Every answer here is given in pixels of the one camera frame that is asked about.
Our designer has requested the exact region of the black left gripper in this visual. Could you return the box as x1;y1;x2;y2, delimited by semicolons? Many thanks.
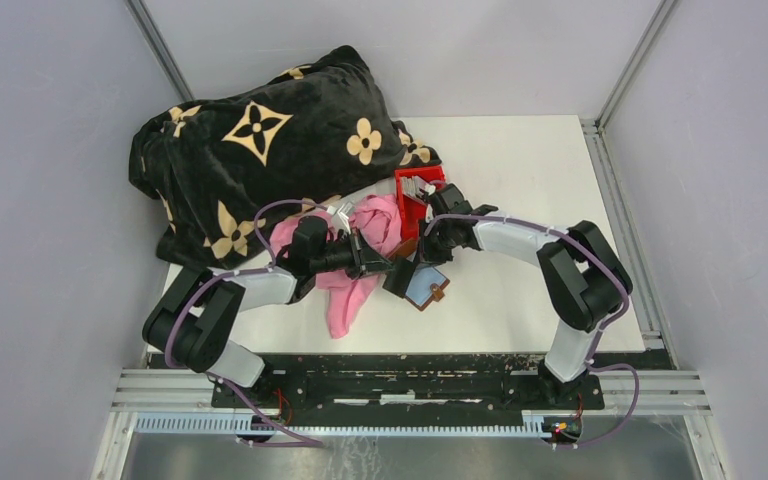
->
311;226;396;280

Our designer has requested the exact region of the brown leather card holder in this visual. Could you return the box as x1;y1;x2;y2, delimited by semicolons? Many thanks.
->
389;239;450;312

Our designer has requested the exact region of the red plastic bin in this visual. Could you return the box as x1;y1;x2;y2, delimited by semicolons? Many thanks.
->
394;166;446;240

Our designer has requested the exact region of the stack of cards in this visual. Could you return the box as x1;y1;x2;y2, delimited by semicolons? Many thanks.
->
399;176;436;203

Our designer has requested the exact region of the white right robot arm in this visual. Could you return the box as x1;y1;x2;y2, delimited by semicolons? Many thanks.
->
383;176;633;408

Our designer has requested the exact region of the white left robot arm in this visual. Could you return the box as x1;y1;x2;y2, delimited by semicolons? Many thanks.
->
142;215;393;407

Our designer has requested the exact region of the pink cloth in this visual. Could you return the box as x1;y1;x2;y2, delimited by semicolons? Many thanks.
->
269;194;402;339

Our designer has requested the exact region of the black floral blanket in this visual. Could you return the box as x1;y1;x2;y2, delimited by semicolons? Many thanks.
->
128;45;440;269

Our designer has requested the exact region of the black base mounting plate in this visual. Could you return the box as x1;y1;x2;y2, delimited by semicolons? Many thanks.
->
242;353;605;427

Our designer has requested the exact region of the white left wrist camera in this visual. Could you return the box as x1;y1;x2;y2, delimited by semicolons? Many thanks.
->
326;202;356;235

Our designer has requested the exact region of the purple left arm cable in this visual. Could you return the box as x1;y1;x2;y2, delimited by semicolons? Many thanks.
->
162;198;352;449

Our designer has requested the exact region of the aluminium rail frame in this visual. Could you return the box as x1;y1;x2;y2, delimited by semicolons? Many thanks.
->
90;369;728;479

